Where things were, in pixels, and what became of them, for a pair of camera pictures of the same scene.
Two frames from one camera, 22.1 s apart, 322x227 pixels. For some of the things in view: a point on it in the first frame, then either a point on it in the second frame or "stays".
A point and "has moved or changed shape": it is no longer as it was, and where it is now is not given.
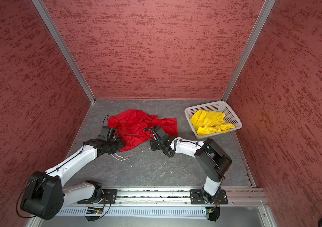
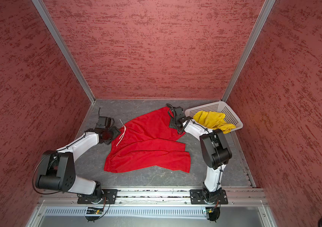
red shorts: [132, 126] has moved or changed shape
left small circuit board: [93, 211] stays
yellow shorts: [209, 122] stays
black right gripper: [153, 144] → [172, 123]
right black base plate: [196, 197] stays
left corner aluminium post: [62, 46] stays
